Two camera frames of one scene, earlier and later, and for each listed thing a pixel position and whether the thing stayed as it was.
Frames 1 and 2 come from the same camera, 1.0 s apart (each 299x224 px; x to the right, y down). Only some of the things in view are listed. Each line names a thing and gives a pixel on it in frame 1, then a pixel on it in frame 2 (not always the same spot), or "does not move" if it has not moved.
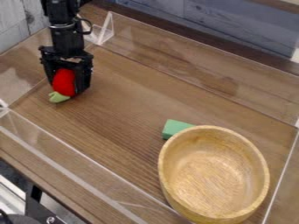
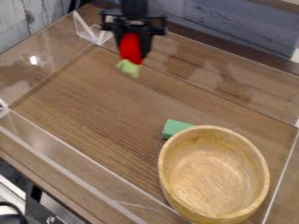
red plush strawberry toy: x=63 y=85 -> x=131 y=49
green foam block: x=172 y=127 does not move
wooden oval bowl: x=212 y=173 does not move
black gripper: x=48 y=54 -> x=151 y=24
